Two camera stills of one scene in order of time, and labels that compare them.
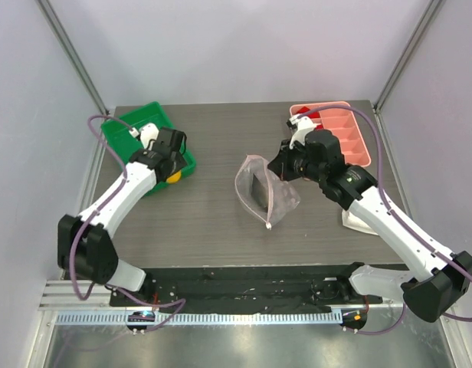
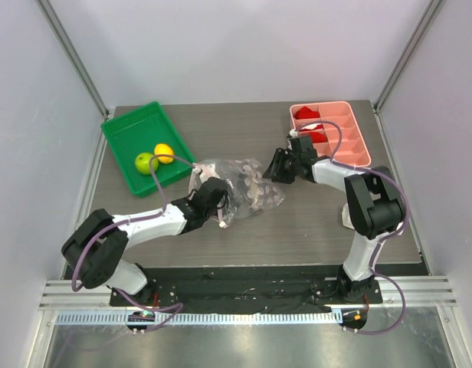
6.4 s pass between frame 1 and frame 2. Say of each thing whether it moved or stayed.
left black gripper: moved
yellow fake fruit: moved
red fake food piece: stayed
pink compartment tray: stayed
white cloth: stayed
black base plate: stayed
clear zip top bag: moved
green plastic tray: stayed
